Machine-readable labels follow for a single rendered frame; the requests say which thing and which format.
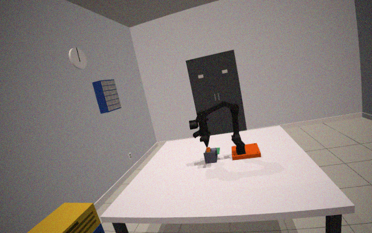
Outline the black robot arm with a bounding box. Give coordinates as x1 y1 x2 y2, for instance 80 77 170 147
189 101 246 155

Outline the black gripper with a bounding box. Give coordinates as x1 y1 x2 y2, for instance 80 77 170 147
200 127 210 147

